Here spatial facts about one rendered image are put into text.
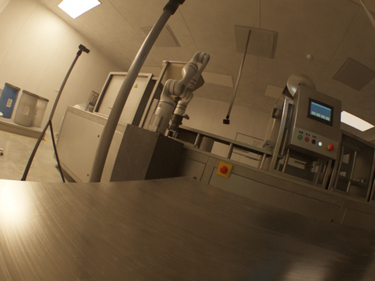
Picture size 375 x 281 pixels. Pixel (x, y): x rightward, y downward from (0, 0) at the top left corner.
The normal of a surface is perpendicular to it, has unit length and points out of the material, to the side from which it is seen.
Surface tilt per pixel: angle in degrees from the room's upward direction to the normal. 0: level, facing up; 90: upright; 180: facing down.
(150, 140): 90
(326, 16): 180
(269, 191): 90
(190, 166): 90
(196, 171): 90
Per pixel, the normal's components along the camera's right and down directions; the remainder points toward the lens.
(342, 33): -0.32, 0.94
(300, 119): -0.32, -0.18
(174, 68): -0.43, 0.22
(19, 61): 0.89, 0.28
